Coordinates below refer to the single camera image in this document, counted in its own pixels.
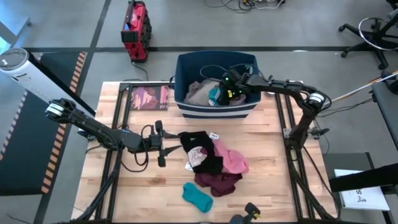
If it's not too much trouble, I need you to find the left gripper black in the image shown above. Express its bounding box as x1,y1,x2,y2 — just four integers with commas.
141,119,183,168

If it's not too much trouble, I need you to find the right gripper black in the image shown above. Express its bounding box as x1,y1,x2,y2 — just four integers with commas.
218,68,259,106

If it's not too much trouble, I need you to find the maroon garment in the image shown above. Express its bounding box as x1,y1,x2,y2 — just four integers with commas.
194,172,244,198

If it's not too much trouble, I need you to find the teal garment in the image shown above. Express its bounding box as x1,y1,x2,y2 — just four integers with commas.
208,87,222,108

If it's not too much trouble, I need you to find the mauve pink garment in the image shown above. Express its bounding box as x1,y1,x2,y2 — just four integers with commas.
231,93,248,106

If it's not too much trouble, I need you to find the navy white striped fabric basket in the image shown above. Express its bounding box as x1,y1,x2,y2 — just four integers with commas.
173,50,262,120

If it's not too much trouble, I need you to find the taupe grey garment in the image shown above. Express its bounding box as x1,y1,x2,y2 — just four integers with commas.
183,79,220,107

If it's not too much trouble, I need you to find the white pink patterned cloth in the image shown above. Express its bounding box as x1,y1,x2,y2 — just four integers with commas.
186,146,208,169

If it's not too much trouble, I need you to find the large black garment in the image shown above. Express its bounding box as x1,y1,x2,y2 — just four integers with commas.
178,130,224,175

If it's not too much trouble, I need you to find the pink purple picture board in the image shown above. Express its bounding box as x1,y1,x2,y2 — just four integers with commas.
129,85,170,111

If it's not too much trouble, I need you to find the teal sock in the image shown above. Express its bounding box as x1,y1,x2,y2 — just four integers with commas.
182,182,215,215

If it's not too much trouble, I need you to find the bright pink garment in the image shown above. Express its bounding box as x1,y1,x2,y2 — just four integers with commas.
212,138,251,175

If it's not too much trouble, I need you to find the wooden stick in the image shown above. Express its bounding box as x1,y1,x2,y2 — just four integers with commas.
330,70,398,103

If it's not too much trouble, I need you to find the black hazard striped floor mat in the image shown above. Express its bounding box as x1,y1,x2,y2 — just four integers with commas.
0,51,88,197

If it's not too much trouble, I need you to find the white cylinder tower appliance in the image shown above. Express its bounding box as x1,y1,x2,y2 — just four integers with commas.
0,47,96,117

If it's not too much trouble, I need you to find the black office chair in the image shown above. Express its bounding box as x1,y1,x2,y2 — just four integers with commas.
338,0,398,71

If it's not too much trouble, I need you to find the black side bench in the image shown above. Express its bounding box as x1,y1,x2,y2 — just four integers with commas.
371,70,398,151

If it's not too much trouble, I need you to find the black flat bar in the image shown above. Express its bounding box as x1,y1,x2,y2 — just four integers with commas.
328,162,398,194

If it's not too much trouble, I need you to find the white printed paper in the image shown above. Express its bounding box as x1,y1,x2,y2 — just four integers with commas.
333,169,391,212

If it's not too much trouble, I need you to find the grey metal desk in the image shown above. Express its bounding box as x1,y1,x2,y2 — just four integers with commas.
0,17,33,45

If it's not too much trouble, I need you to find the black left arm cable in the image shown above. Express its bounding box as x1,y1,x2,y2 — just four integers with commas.
120,124,150,174

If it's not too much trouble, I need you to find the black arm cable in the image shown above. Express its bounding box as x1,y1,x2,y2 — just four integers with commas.
120,124,150,174
198,63,265,83

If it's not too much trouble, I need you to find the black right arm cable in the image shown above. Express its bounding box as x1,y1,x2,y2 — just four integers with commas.
198,63,265,83

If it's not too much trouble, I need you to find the black aluminium table frame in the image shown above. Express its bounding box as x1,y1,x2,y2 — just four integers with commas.
70,81,343,224

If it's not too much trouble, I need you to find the black tool case power cable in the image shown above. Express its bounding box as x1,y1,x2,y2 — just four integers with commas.
130,61,150,82

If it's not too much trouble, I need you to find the floor cable bundle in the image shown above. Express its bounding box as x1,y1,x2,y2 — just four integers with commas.
203,0,285,14

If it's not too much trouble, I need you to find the black floor cable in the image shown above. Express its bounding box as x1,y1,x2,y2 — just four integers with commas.
316,98,374,119

